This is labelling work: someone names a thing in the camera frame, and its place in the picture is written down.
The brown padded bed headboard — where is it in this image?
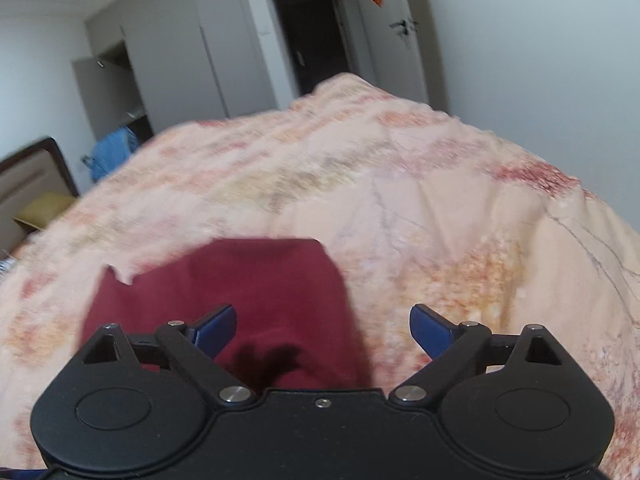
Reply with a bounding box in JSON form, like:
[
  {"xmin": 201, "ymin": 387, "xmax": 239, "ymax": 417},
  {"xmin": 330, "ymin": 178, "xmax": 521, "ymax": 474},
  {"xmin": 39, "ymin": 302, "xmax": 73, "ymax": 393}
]
[{"xmin": 0, "ymin": 136, "xmax": 81, "ymax": 256}]

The dark red garment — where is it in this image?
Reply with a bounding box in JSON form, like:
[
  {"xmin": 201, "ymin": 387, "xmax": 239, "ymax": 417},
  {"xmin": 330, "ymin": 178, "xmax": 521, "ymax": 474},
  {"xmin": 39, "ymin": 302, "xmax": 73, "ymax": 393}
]
[{"xmin": 80, "ymin": 237, "xmax": 373, "ymax": 393}]

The metal door handle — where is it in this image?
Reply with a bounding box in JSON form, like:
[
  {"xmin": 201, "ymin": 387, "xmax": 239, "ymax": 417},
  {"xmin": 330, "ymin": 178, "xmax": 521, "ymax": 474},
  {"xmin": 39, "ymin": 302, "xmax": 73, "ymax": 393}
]
[{"xmin": 390, "ymin": 17, "xmax": 420, "ymax": 41}]

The white room door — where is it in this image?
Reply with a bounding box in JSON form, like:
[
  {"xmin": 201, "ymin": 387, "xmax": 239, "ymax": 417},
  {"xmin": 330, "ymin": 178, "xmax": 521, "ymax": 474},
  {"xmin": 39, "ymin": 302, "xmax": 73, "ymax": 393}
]
[{"xmin": 350, "ymin": 0, "xmax": 446, "ymax": 111}]

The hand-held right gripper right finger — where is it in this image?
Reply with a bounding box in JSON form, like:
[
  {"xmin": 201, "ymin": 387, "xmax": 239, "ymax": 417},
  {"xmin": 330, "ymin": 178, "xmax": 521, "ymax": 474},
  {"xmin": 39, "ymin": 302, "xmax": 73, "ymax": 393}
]
[{"xmin": 389, "ymin": 303, "xmax": 563, "ymax": 407}]

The yellow pillow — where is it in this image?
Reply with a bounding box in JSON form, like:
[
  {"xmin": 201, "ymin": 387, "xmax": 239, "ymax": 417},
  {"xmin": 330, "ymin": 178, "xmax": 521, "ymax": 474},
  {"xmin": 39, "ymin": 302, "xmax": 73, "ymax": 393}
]
[{"xmin": 12, "ymin": 191, "xmax": 76, "ymax": 233}]

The peach floral blanket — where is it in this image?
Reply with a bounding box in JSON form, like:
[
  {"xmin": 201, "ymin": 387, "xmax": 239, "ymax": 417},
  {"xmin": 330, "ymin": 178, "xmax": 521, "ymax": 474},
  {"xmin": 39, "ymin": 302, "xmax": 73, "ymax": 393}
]
[{"xmin": 0, "ymin": 72, "xmax": 640, "ymax": 480}]

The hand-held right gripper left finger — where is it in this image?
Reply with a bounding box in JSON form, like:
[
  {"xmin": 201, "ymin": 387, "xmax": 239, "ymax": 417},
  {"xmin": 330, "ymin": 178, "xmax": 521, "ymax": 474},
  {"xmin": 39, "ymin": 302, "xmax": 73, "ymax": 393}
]
[{"xmin": 80, "ymin": 303, "xmax": 257, "ymax": 407}]

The blue cloth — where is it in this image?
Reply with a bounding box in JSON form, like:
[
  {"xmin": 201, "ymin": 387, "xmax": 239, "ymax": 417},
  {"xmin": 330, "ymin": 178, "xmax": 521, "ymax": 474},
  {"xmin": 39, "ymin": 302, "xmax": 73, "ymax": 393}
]
[{"xmin": 90, "ymin": 127, "xmax": 138, "ymax": 182}]

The white wardrobe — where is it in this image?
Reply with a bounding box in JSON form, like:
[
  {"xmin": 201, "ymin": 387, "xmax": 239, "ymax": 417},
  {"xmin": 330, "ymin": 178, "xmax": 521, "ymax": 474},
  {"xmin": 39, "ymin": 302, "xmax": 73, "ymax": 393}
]
[{"xmin": 71, "ymin": 0, "xmax": 301, "ymax": 143}]

